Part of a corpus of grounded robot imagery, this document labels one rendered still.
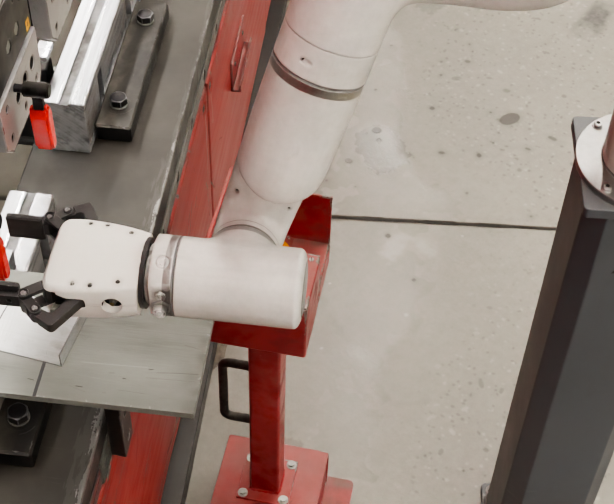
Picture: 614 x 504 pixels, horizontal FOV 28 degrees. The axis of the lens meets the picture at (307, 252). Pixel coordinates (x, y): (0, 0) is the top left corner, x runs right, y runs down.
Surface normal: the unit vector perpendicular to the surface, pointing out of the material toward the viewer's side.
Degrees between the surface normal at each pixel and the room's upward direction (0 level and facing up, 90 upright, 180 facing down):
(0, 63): 90
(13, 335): 0
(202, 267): 24
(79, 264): 5
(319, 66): 75
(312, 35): 70
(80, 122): 90
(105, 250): 2
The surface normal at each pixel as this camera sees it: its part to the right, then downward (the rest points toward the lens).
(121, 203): 0.03, -0.66
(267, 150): -0.48, 0.38
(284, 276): -0.02, -0.33
